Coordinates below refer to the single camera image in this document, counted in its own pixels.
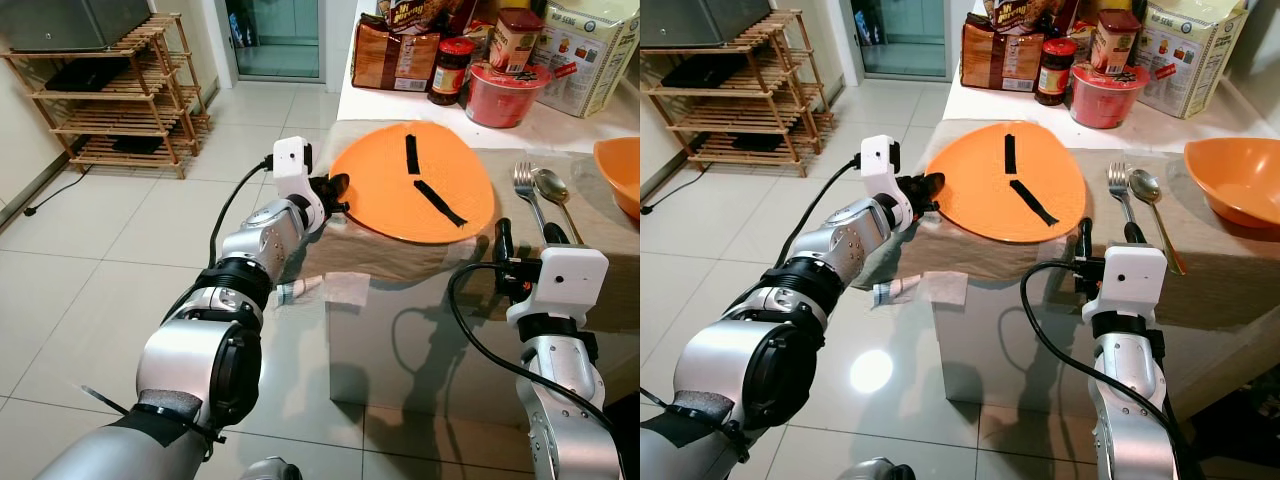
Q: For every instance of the orange plate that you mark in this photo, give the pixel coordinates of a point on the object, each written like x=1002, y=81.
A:
x=390, y=190
x=975, y=185

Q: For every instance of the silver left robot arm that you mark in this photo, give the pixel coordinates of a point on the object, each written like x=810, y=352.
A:
x=200, y=360
x=740, y=365

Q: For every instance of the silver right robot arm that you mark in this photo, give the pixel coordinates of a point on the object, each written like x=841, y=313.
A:
x=565, y=400
x=1130, y=400

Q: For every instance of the silver fork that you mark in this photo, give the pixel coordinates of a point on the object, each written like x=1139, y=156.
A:
x=527, y=190
x=1120, y=190

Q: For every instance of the silver spoon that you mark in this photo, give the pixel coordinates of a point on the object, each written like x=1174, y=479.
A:
x=1145, y=186
x=552, y=186

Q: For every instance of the long black tape strip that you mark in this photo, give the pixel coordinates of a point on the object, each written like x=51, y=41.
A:
x=440, y=202
x=1033, y=200

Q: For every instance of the short black tape strip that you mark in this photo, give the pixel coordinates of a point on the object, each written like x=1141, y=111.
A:
x=411, y=154
x=1010, y=153

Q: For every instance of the white tissue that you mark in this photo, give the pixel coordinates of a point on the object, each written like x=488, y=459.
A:
x=945, y=288
x=345, y=288

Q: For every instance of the beige tablecloth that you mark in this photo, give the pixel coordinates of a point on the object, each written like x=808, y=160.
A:
x=1000, y=260
x=400, y=262

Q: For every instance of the white printed tube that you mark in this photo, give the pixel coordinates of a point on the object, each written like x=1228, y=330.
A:
x=893, y=292
x=295, y=292

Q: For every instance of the orange bowl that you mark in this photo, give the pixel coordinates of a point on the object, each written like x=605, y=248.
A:
x=1235, y=185
x=622, y=170

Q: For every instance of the brown orange food package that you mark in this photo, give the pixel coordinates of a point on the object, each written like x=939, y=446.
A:
x=395, y=55
x=1000, y=55

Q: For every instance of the red instant noodle bowl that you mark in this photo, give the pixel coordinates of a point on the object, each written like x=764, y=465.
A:
x=502, y=95
x=1105, y=95

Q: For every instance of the glass door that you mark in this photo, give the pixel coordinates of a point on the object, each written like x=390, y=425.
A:
x=275, y=35
x=905, y=35

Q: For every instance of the red-lidded sauce jar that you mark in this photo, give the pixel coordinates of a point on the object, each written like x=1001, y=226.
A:
x=450, y=72
x=1053, y=72

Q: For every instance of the black flat device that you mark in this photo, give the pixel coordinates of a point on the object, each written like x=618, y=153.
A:
x=700, y=72
x=85, y=72
x=135, y=145
x=755, y=140

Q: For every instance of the Indomie noodle multipack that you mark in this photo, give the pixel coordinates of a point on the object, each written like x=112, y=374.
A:
x=1020, y=12
x=415, y=12

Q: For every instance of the wooden shelf rack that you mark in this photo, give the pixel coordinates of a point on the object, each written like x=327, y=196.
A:
x=110, y=100
x=740, y=100

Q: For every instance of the brown-lidded drink powder canister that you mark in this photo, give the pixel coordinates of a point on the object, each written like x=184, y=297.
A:
x=1113, y=40
x=513, y=40

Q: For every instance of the grey metal appliance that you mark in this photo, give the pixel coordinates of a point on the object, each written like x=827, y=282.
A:
x=70, y=20
x=700, y=20

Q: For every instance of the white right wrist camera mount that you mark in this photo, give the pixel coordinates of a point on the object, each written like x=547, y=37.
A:
x=1135, y=275
x=565, y=275

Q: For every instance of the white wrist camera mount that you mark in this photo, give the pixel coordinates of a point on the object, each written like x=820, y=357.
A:
x=565, y=275
x=1135, y=275
x=880, y=160
x=290, y=160

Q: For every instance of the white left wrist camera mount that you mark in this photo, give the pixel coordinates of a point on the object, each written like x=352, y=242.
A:
x=290, y=160
x=880, y=160

